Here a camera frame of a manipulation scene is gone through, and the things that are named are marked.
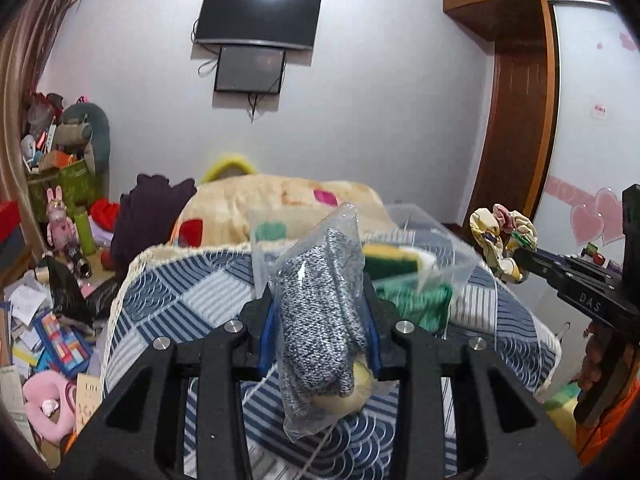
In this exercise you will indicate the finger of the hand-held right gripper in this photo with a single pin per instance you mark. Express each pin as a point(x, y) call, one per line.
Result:
point(542, 266)

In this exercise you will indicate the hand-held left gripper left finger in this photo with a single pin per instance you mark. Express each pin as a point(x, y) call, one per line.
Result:
point(266, 332)

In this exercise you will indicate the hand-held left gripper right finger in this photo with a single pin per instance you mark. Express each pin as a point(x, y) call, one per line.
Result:
point(373, 342)

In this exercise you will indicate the floral fabric scrunchie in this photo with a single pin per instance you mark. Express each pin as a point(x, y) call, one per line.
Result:
point(500, 255)

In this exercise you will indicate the bagged grey knit gloves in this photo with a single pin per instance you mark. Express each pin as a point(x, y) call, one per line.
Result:
point(320, 310)

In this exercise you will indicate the clear plastic bag of sponges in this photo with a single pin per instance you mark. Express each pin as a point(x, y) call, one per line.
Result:
point(450, 270)

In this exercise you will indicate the person's right forearm orange sleeve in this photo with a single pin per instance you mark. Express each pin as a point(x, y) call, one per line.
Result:
point(617, 420)

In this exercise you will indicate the person's right hand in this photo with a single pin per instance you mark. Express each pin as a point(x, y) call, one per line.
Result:
point(595, 355)

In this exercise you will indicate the green scouring pad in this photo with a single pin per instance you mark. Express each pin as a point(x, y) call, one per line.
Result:
point(269, 232)
point(417, 305)

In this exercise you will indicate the yellow and green sponge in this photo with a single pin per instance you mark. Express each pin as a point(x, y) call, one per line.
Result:
point(395, 258)

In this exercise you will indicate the blue striped patchwork quilt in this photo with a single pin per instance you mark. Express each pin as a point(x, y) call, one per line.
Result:
point(165, 310)

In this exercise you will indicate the white sliding door heart stickers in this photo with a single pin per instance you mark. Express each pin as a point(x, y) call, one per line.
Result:
point(590, 160)

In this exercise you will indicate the beige plush blanket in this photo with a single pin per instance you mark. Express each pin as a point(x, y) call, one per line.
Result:
point(235, 205)

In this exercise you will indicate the brown wooden wardrobe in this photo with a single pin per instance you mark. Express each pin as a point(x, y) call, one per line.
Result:
point(520, 110)

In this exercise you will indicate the dark purple cloth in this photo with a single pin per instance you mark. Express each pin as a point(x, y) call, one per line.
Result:
point(150, 215)

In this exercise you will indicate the yellow plush toy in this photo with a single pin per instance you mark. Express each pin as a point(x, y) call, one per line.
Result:
point(227, 162)

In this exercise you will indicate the dark metal can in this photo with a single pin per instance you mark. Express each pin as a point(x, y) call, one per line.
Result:
point(83, 266)

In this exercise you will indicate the red cloth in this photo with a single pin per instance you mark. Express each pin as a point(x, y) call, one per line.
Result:
point(105, 212)

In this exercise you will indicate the colourful block-pattern book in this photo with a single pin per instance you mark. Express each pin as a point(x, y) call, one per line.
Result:
point(62, 342)

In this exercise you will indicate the black plastic bag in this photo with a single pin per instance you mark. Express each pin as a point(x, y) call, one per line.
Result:
point(65, 290)

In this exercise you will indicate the green bottle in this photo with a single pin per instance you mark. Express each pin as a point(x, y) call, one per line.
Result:
point(86, 230)

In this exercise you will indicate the pink bunny doll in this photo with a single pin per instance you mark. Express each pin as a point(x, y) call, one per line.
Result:
point(61, 220)

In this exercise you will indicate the pink plush slipper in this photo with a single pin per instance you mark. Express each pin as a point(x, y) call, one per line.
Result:
point(42, 405)

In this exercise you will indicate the pile of white papers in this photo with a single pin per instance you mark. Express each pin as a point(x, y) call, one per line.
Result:
point(22, 320)

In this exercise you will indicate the grey plush toy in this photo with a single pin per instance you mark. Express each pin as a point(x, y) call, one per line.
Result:
point(95, 130)

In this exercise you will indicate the red box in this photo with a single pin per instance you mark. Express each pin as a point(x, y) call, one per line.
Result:
point(10, 220)

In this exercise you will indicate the brown curtain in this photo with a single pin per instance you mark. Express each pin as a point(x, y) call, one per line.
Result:
point(25, 85)

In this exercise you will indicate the small black wall screen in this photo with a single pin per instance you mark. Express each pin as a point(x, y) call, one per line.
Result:
point(250, 69)

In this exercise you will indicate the black wall television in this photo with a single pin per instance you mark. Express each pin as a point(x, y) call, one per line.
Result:
point(257, 15)

